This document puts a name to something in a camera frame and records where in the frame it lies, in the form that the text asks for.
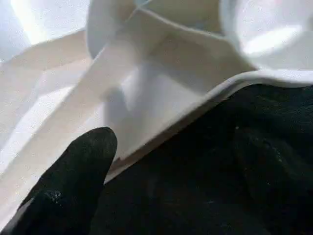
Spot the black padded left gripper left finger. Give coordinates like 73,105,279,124
0,126,118,235

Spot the black mat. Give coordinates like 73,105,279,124
90,83,313,235

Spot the white plastic table top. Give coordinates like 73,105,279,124
0,0,313,231

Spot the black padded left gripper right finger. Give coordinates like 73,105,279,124
232,125,313,235

